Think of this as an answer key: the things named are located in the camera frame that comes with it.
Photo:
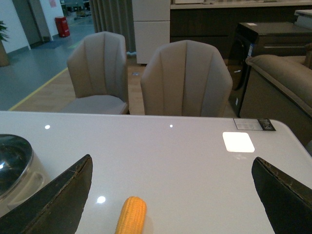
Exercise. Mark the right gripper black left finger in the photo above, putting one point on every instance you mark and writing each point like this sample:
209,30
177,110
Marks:
55,209

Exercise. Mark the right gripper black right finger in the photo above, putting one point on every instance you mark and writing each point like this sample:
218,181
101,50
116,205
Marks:
287,202

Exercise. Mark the yellow corn cob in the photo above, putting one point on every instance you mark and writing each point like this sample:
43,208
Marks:
132,216

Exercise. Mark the table label sticker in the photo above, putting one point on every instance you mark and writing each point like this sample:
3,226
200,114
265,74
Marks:
260,124

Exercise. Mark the grey-brown sofa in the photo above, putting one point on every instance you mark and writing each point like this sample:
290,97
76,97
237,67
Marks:
284,94

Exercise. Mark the beige chair left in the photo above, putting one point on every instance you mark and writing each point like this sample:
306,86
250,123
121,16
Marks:
98,72

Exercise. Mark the beige chair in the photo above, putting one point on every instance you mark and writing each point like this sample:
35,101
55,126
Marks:
186,78
98,72

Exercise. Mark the potted green plant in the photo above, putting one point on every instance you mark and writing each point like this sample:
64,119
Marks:
4,59

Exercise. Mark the beige chair right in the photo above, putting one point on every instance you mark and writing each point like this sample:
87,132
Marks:
186,78

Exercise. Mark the red bin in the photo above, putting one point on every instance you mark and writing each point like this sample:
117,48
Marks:
62,27

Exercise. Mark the dark kitchen counter cabinet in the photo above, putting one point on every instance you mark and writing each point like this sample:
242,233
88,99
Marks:
216,26

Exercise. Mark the grey curtain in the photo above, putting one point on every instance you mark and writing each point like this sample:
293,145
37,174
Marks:
114,16

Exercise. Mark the white refrigerator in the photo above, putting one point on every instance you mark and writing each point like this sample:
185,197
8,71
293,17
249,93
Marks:
152,27

